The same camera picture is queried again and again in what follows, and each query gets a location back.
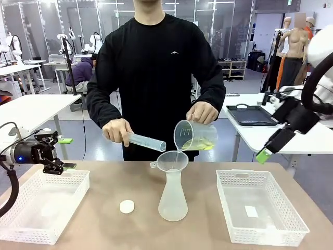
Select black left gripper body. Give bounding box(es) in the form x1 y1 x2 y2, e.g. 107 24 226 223
14 139 57 165

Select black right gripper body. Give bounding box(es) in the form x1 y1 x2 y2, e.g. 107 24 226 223
272 99 321 134

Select white round flask cap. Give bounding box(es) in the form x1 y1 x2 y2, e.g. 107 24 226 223
119 199 135 215

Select clear plastic measuring beaker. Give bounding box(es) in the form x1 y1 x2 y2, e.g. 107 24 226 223
173 119 219 153

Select clear plastic graduated cylinder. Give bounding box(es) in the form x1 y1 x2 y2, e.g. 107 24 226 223
103 131 167 153

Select person's left forearm black sleeve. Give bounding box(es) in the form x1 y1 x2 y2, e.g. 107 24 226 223
197 75 227 113

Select person's right forearm black sleeve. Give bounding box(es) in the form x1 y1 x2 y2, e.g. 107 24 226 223
86 83 126 131

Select person's right hand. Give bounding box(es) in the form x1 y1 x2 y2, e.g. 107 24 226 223
101 118 135 148

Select person's left hand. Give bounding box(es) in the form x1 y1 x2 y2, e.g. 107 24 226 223
186 101 220 126

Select white side table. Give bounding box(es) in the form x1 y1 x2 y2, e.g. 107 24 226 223
223 92 333 170
0 94 82 160

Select black plastic tray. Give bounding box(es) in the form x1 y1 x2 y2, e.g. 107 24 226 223
225 103 280 127

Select white perforated plastic basket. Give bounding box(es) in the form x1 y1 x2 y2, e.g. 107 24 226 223
0 169 91 246
215 169 311 247

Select beige mannequin dark trousers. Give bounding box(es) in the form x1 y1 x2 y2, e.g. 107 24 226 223
276 12 312 91

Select seated person purple hoodie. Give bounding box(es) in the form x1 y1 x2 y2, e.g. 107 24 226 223
65 53 98 95

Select white background desk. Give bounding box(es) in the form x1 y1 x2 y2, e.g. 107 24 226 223
0 59 50 95

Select black tripod pole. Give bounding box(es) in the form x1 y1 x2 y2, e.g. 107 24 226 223
61 36 79 96

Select white paper label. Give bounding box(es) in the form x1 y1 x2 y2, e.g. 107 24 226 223
244 205 259 218

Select white shoe rack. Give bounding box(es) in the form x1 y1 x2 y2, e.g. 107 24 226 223
217 59 247 81

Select mannequin with orange garment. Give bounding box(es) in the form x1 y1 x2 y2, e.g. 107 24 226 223
304 16 317 40

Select translucent plastic funnel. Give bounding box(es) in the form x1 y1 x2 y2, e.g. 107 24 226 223
149 150 189 173

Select person in black sweater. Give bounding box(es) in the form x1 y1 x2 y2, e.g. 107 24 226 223
86 0 226 162

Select translucent plastic conical flask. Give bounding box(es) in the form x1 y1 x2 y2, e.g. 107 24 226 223
158 168 188 222

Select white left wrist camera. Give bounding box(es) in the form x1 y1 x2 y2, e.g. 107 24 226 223
8 126 30 143

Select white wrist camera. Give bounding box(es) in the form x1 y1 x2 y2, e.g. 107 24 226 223
268 85 304 105
8 126 30 143

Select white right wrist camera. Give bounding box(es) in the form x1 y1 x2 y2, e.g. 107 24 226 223
268 85 304 105

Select black right arm cable sleeve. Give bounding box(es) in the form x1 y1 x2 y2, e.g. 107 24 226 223
301 51 333 116

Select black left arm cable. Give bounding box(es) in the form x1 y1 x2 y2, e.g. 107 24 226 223
0 155 20 218

